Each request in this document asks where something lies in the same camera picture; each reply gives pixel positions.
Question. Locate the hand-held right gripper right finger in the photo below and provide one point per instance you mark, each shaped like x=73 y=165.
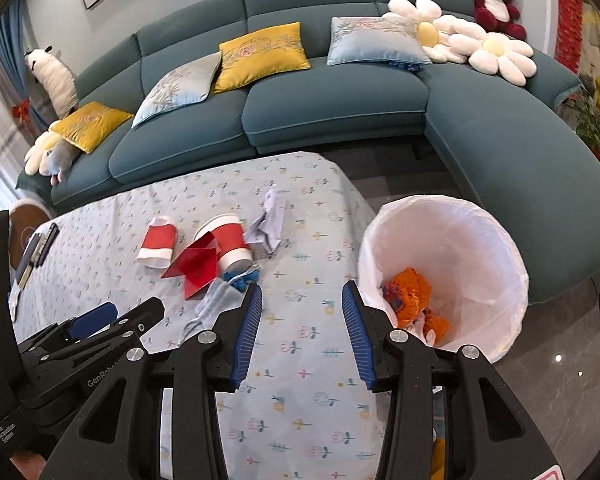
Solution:
x=357 y=340

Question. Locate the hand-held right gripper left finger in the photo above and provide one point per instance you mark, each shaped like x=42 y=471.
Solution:
x=247 y=340

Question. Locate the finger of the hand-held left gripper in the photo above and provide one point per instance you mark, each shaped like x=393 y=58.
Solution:
x=150 y=312
x=92 y=321

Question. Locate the white lined waste bin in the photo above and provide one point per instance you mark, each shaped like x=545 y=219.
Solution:
x=455 y=240

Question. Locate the floral light blue tablecloth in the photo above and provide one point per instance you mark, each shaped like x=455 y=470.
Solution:
x=300 y=360

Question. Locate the small blue wrapper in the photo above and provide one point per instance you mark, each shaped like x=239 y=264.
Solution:
x=240 y=282

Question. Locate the red folded paper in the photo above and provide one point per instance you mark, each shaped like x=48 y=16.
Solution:
x=195 y=270

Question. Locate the flattened red paper cup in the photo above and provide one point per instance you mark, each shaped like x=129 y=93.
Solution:
x=159 y=240

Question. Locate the grey remote control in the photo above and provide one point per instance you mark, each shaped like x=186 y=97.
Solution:
x=28 y=260

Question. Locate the black remote control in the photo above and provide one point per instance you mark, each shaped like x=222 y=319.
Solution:
x=46 y=242

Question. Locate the round wooden stool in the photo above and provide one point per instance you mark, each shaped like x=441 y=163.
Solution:
x=25 y=230

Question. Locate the crumpled grey paper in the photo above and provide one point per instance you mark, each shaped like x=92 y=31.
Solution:
x=270 y=220

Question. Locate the grey plush toy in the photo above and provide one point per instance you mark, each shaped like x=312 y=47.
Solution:
x=60 y=161

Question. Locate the white daisy pillow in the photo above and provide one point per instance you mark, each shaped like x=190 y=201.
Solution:
x=37 y=155
x=427 y=32
x=495 y=47

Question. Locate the yellow embroidered cushion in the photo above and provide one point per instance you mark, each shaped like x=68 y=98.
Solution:
x=87 y=125
x=260 y=55

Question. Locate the red curtain tassel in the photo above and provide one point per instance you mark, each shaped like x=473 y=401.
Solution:
x=22 y=110

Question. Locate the light blue embroidered cushion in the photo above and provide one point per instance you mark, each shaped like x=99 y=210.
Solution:
x=375 y=40
x=175 y=90

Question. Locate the teal corner sofa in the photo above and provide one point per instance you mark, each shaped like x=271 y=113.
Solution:
x=330 y=105

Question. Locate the long white plush toy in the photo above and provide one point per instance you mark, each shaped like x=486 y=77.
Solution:
x=55 y=80

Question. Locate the blue curtain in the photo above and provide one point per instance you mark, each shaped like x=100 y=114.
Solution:
x=10 y=50

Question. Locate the potted green plant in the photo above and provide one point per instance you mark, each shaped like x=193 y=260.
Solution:
x=595 y=130

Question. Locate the red plush bear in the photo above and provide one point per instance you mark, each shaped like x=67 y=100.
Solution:
x=495 y=10

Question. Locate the red patterned wall hanging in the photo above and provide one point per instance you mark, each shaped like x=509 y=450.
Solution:
x=570 y=20

